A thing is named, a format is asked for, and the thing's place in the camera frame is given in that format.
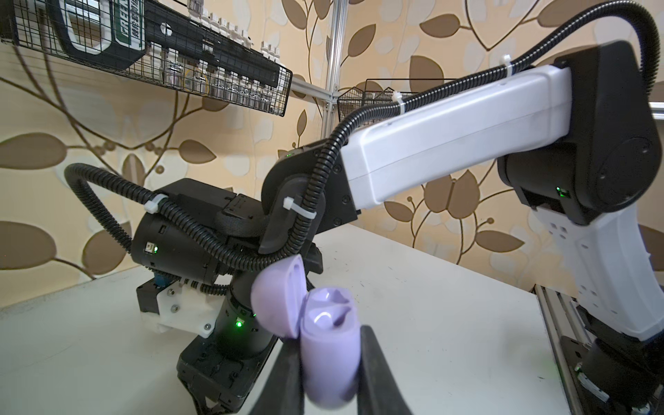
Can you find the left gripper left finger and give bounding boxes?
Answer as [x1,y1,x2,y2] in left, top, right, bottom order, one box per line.
[251,339,304,415]

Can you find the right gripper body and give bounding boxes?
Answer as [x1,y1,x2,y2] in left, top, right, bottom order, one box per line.
[176,305,278,414]

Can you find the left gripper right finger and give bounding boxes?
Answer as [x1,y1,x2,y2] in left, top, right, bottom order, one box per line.
[357,325,412,415]

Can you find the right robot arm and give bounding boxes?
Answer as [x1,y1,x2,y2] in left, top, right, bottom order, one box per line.
[65,1,663,414]

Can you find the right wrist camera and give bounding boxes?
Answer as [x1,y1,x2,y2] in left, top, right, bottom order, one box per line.
[136,278,224,338]

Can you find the side wire basket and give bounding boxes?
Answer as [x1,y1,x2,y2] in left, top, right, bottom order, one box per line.
[336,78,454,121]

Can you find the back wire basket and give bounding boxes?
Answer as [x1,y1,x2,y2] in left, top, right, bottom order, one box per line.
[1,1,292,116]

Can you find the purple earbud case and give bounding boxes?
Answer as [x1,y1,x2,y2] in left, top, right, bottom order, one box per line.
[251,255,361,410]

